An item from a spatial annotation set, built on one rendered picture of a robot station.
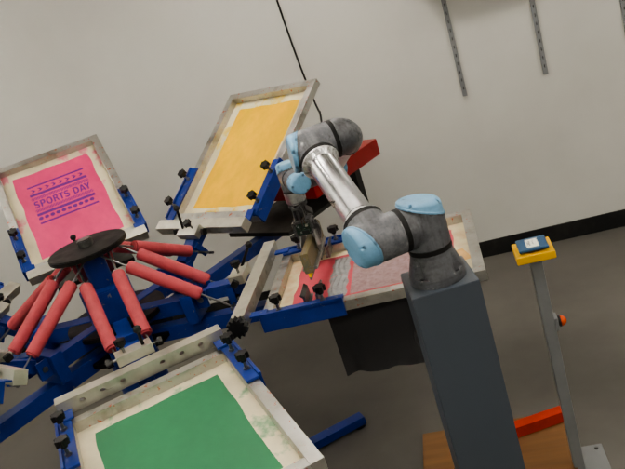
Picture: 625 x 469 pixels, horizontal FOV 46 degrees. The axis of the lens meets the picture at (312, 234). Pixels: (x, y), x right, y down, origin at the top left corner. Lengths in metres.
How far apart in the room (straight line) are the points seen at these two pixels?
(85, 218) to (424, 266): 2.27
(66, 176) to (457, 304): 2.63
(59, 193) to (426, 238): 2.51
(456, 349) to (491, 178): 2.87
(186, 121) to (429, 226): 3.14
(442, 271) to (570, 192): 3.03
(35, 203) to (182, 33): 1.45
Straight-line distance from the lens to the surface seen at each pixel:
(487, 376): 2.06
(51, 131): 5.17
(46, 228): 3.86
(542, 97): 4.69
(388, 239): 1.84
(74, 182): 4.04
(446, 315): 1.95
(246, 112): 3.81
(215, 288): 2.86
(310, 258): 2.60
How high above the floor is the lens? 2.04
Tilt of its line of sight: 19 degrees down
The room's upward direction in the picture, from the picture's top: 18 degrees counter-clockwise
